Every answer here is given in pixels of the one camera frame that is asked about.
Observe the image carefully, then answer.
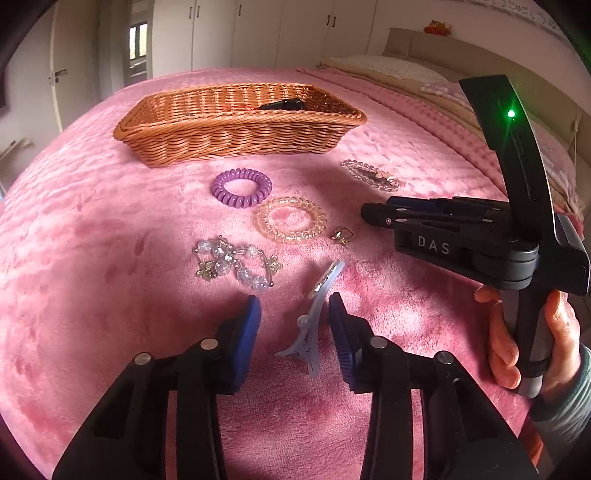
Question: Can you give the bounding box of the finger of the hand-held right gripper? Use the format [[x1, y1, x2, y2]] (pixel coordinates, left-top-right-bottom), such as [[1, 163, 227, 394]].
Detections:
[[361, 202, 511, 232], [387, 196, 511, 217]]

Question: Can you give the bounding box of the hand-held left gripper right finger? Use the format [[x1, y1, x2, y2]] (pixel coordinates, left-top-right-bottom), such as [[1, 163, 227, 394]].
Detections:
[[327, 292, 540, 480]]

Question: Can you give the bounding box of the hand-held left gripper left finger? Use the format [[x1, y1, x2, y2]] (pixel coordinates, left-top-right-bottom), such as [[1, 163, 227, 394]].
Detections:
[[52, 294, 262, 480]]

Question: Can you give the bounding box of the translucent hair clip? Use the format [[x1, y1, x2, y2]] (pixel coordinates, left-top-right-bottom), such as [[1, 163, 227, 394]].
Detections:
[[274, 260, 346, 378]]

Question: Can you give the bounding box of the clear bead bracelet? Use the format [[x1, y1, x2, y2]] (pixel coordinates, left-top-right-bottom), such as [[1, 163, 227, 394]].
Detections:
[[341, 159, 400, 193]]

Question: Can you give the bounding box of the crystal bead charm bracelet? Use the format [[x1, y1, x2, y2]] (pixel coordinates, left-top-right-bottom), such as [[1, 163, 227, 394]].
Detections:
[[193, 236, 282, 293]]

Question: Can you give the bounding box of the clear yellowish spiral hair tie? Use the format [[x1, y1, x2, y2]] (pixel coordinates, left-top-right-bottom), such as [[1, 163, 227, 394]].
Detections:
[[254, 197, 328, 244]]

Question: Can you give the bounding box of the purple spiral hair tie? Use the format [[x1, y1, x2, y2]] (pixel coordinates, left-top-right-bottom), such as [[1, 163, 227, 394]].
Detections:
[[212, 169, 273, 209]]

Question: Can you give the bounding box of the brown wicker basket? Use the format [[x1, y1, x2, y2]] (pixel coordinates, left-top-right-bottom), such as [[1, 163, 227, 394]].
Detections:
[[113, 83, 368, 168]]

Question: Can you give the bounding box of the person's right forearm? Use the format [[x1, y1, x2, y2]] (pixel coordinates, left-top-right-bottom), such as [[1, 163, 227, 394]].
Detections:
[[529, 344, 591, 468]]

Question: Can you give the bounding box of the person's right hand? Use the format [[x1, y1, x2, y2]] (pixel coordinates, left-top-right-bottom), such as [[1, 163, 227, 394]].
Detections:
[[475, 285, 583, 407]]

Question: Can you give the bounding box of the beige quilt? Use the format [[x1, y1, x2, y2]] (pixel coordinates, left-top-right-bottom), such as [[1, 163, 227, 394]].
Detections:
[[318, 58, 583, 222]]

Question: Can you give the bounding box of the white dotted pillow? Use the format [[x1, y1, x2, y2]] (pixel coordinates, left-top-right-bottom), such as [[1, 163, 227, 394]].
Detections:
[[318, 55, 451, 86]]

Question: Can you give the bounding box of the black round object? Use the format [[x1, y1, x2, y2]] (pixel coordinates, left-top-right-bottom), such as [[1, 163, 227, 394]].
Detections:
[[257, 99, 306, 112]]

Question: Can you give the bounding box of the beige bed headboard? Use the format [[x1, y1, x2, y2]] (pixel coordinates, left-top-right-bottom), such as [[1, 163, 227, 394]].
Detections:
[[385, 27, 591, 139]]

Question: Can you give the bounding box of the white wardrobe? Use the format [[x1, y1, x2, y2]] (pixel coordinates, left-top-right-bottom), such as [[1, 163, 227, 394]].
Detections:
[[152, 0, 393, 77]]

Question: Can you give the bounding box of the window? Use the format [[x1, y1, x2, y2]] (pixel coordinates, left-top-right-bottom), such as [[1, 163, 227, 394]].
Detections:
[[128, 23, 149, 61]]

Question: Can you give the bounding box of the white door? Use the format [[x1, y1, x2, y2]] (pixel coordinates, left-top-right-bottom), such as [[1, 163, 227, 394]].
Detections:
[[46, 0, 100, 134]]

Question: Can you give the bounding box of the small wooden wall shelf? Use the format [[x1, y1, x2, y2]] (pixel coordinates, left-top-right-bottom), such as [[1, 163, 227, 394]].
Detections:
[[0, 137, 34, 162]]

